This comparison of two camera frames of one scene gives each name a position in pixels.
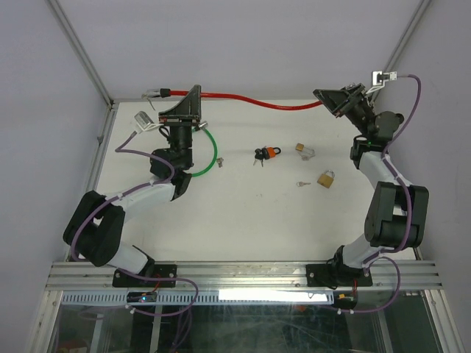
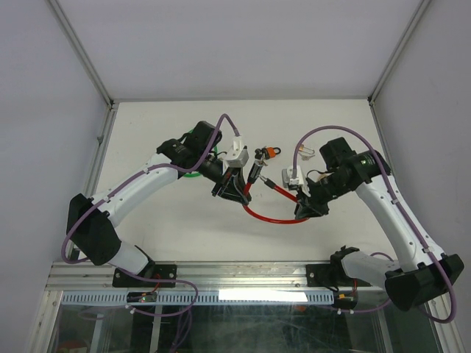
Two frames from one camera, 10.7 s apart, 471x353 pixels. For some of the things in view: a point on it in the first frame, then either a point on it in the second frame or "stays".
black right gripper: [335, 99] to [305, 209]
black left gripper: [189, 111] to [233, 186]
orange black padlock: [272, 151] stays
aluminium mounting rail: [247, 276] stays
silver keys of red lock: [144, 95] to [262, 160]
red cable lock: [160, 93] to [255, 170]
